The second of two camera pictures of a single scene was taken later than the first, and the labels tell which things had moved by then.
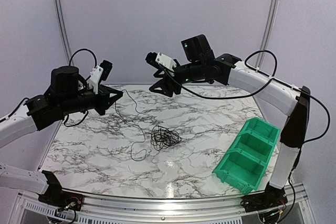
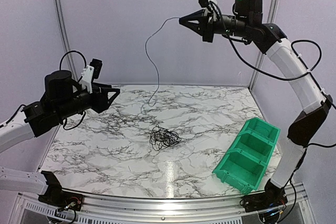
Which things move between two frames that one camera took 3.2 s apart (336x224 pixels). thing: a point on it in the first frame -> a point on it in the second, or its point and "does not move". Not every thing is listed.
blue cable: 164,137 does not move
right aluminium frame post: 270,20 does not move
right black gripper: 167,82 -> 206,28
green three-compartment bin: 244,164 does not move
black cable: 133,124 -> 162,137
